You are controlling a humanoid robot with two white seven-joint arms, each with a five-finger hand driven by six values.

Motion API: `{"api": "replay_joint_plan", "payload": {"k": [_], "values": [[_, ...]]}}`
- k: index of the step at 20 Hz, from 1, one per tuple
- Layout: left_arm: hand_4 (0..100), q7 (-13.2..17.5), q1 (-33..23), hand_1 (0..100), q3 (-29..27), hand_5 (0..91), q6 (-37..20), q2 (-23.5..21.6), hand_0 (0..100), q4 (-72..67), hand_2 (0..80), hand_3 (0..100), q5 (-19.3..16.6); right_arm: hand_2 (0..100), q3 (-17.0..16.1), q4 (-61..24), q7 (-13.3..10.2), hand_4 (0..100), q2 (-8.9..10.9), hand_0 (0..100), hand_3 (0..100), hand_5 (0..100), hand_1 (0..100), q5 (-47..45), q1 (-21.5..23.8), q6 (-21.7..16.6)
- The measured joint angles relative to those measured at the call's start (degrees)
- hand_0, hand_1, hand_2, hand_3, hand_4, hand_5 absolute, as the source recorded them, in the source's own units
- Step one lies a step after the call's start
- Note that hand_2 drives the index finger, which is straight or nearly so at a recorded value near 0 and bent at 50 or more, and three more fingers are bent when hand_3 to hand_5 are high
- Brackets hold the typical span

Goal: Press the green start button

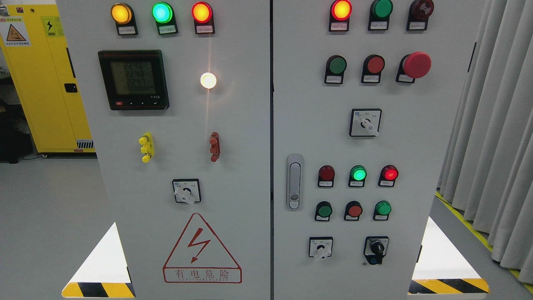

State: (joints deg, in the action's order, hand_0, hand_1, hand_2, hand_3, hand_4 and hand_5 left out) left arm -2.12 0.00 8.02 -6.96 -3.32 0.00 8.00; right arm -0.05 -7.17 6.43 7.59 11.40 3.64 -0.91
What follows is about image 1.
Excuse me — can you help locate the green push button lower left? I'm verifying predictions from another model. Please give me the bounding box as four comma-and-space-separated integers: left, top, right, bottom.
314, 201, 332, 222

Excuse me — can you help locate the red push button lower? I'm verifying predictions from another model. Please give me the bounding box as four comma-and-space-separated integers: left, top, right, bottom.
344, 201, 363, 221

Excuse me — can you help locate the green start push button upper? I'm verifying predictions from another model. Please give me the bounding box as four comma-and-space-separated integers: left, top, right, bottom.
324, 55, 348, 85

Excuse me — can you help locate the green push button lower right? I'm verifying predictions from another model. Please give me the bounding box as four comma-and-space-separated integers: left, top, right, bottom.
373, 200, 392, 221

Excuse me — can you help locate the red stop push button upper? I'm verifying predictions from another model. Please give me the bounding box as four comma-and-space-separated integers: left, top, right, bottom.
361, 54, 385, 84

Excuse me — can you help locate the red emergency stop mushroom button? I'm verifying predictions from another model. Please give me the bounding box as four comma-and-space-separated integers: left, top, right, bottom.
395, 51, 432, 84

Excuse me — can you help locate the grey electrical control cabinet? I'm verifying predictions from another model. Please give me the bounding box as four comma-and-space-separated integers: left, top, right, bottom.
57, 0, 488, 300

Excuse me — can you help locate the red indicator lamp middle left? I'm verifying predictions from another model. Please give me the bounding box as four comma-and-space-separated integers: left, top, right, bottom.
317, 165, 335, 188

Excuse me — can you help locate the red indicator lamp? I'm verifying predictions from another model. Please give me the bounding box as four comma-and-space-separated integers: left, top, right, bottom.
317, 165, 335, 188
378, 165, 399, 188
192, 1, 215, 35

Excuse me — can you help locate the white glowing indicator lamp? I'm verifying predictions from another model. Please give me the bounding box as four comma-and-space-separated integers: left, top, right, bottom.
200, 72, 217, 90

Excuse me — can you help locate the green indicator lamp middle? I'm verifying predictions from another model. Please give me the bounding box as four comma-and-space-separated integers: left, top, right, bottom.
348, 165, 368, 188

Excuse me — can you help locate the green indicator lamp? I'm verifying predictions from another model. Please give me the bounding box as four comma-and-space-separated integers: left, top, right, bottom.
348, 165, 368, 188
152, 2, 179, 35

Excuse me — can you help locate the yellow terminal connector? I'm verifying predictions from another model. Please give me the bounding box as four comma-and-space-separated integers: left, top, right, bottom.
138, 132, 154, 163

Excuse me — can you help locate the red indicator lamp middle right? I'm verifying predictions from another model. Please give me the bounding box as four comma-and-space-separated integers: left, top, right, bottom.
378, 165, 399, 188

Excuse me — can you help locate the red electric hazard warning sticker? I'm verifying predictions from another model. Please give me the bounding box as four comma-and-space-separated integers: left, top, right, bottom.
162, 212, 242, 284

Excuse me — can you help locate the black digital power meter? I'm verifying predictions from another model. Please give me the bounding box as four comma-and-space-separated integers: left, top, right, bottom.
98, 50, 170, 111

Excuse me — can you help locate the red indicator lamp top left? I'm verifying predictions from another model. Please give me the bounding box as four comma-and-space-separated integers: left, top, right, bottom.
192, 1, 215, 35

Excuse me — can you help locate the red lit lamp right door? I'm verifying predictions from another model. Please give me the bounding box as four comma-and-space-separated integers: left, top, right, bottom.
328, 0, 352, 32

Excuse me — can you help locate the green indicator lamp top left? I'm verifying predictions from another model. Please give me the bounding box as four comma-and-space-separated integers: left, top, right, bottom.
152, 2, 179, 35

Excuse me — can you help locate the green unlit lamp top right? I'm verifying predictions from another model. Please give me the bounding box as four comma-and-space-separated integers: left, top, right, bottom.
368, 0, 394, 31

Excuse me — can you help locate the yellow indicator lamp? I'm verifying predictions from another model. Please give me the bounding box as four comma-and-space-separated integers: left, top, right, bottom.
111, 2, 138, 36

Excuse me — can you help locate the dark red buzzer lamp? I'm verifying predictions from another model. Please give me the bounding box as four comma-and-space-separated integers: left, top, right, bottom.
406, 0, 435, 31

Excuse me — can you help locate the grey curtain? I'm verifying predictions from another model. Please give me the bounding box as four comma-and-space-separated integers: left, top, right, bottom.
438, 0, 533, 284

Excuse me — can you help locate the yellow safety cabinet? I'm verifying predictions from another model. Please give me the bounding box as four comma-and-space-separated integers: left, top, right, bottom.
1, 4, 95, 154

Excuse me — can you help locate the silver cabinet door handle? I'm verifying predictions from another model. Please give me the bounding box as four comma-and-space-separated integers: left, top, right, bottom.
286, 154, 304, 210

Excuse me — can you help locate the left rotary selector switch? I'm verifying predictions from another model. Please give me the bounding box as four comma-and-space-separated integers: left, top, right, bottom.
172, 179, 202, 205

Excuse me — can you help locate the upper right rotary selector switch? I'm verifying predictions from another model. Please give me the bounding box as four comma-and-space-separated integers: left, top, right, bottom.
349, 108, 382, 137

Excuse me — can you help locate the lower white rotary selector switch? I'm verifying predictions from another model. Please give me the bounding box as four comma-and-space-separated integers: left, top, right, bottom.
308, 237, 334, 261

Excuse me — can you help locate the black key selector switch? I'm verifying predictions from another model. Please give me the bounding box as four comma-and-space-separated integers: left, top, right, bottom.
363, 236, 389, 265

